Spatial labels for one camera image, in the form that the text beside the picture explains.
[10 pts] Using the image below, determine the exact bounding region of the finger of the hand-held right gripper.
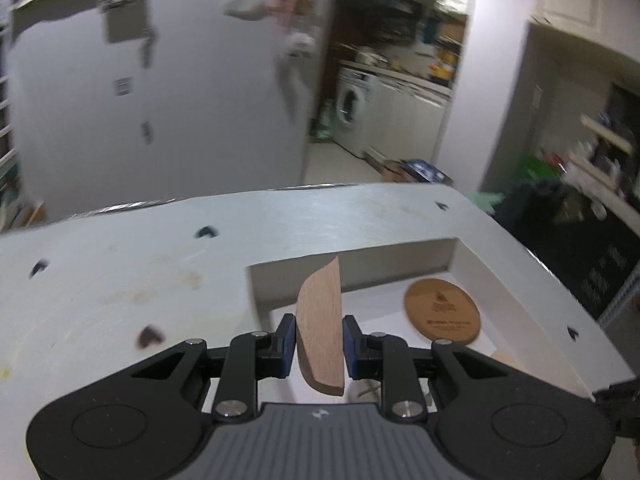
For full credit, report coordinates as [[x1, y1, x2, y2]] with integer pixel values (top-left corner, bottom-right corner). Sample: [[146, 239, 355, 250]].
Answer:
[[594, 377, 640, 443]]

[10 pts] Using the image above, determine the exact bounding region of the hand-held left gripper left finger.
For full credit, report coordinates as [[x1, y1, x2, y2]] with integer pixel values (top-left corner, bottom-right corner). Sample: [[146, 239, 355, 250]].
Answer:
[[130, 313, 298, 421]]

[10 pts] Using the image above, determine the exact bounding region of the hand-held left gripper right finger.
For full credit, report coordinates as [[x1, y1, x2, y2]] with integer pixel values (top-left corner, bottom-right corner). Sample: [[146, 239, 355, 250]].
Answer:
[[342, 314, 511, 421]]

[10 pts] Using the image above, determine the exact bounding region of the half-round wooden piece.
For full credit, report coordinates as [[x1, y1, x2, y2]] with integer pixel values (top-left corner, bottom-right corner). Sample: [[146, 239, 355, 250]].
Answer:
[[296, 255, 347, 397]]

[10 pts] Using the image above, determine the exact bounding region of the white shallow box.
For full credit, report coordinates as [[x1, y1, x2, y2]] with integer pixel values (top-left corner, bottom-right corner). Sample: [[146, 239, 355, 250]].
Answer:
[[245, 237, 596, 406]]

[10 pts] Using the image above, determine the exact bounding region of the round cork coaster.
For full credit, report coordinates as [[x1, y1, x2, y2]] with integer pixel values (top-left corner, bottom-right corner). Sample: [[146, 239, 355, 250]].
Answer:
[[404, 277, 482, 346]]

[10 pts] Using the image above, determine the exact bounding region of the long wooden block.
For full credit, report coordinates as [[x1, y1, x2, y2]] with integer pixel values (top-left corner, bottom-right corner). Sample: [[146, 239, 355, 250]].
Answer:
[[492, 351, 523, 375]]

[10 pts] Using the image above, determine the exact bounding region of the dark patterned rug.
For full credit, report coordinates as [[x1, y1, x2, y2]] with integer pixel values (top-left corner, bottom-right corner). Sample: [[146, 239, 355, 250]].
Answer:
[[550, 210, 640, 322]]

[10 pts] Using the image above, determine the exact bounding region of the patterned bag on floor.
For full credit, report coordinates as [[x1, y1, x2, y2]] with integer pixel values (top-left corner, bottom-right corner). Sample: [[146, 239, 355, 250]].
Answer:
[[382, 159, 449, 184]]

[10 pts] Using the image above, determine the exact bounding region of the dark cloth chair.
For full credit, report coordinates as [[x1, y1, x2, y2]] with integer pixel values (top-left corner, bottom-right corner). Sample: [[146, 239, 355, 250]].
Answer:
[[495, 180, 568, 243]]

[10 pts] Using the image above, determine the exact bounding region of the white kitchen base cabinet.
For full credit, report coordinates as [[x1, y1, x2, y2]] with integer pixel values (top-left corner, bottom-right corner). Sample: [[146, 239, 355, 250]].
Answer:
[[360, 77, 452, 171]]

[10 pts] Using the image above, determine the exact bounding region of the washing machine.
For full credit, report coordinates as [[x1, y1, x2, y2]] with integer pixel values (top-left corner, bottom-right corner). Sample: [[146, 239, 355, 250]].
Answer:
[[334, 67, 378, 158]]

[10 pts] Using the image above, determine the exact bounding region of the white shelf rack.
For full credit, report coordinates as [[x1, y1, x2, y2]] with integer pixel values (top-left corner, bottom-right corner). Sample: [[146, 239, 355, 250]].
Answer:
[[560, 114, 640, 211]]

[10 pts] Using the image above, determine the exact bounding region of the white plush toy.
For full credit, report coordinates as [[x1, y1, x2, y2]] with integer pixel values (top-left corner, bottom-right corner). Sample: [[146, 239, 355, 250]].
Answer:
[[285, 32, 316, 59]]

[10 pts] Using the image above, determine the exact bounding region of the white plastic bag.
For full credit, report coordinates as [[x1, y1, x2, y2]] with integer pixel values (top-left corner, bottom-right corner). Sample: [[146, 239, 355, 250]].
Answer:
[[225, 0, 271, 19]]

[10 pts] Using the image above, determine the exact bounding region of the hanging cord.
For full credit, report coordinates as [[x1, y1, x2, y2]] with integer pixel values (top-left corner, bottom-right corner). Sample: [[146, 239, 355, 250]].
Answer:
[[139, 25, 156, 146]]

